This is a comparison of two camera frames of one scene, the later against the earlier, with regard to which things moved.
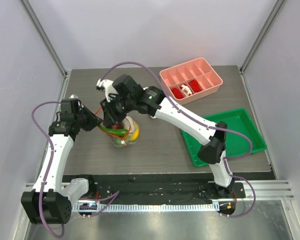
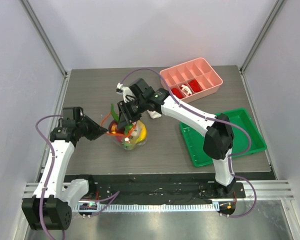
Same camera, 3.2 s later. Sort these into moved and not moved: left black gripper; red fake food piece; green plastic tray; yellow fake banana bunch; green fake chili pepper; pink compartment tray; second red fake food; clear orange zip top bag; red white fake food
Moved: left black gripper; yellow fake banana bunch; green fake chili pepper; clear orange zip top bag
Not moved: second red fake food; green plastic tray; red fake food piece; pink compartment tray; red white fake food
